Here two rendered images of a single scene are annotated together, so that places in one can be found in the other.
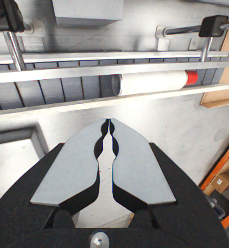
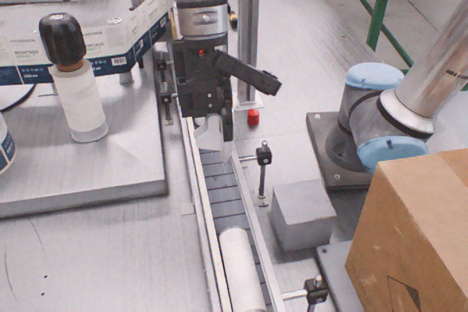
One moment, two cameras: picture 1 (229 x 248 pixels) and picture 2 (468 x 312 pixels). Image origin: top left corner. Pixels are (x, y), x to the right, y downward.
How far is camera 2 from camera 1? 0.66 m
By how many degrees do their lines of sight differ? 77
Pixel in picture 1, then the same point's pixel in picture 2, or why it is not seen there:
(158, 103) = not seen: outside the picture
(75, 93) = (214, 212)
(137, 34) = (287, 287)
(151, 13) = not seen: hidden behind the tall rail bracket
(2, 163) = (139, 159)
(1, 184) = (109, 154)
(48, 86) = (220, 193)
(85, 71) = (244, 185)
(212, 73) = not seen: outside the picture
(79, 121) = (169, 235)
